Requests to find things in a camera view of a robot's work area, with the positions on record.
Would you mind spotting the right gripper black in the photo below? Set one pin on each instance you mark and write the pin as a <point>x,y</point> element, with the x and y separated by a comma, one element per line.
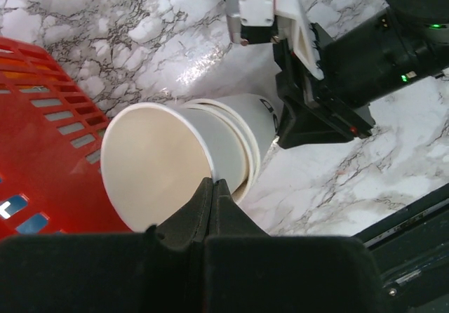
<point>334,109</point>

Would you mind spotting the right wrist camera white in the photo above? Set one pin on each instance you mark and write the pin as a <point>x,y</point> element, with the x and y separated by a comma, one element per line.
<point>273,21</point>

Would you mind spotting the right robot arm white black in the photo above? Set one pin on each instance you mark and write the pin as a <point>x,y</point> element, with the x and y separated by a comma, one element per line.
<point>400,45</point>

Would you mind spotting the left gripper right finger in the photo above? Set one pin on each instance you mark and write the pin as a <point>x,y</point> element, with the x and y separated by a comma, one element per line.
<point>227,222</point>

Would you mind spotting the white paper cup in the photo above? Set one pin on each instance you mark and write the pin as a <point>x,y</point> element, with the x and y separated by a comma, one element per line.
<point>154,157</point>

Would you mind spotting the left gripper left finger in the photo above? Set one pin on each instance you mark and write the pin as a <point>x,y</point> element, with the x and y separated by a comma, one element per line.
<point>189,223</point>

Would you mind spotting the red plastic basket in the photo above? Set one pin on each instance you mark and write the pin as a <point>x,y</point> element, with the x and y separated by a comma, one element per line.
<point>51,133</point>

